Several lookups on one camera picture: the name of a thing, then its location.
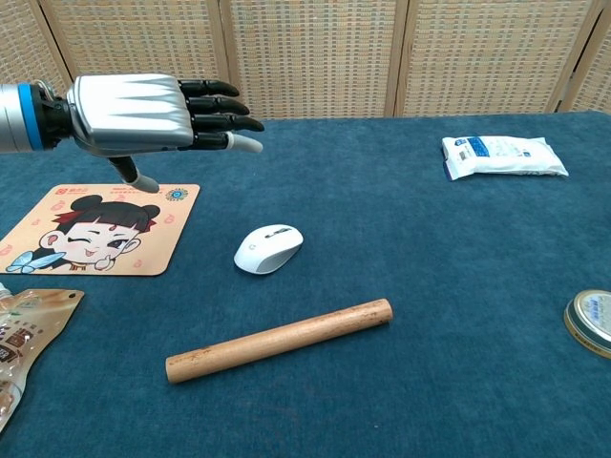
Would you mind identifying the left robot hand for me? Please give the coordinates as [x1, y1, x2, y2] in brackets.
[64, 73, 265, 195]

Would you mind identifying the white computer mouse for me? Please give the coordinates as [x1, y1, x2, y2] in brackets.
[233, 223, 305, 276]

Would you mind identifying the cartoon girl mouse pad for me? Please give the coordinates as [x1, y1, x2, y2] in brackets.
[0, 183, 201, 277]

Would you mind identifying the bamboo folding screen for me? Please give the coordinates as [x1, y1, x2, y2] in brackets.
[0, 0, 611, 130]

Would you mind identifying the brown drink pouch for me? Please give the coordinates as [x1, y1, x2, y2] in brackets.
[0, 281, 86, 433]

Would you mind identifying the blue felt table mat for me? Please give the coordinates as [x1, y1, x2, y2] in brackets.
[0, 110, 611, 458]

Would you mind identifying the wooden rod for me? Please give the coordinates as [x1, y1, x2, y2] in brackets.
[165, 298, 394, 385]

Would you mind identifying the white wet wipes pack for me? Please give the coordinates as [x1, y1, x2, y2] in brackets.
[441, 135, 570, 182]

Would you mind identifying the round metal tin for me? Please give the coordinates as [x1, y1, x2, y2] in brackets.
[562, 288, 611, 360]

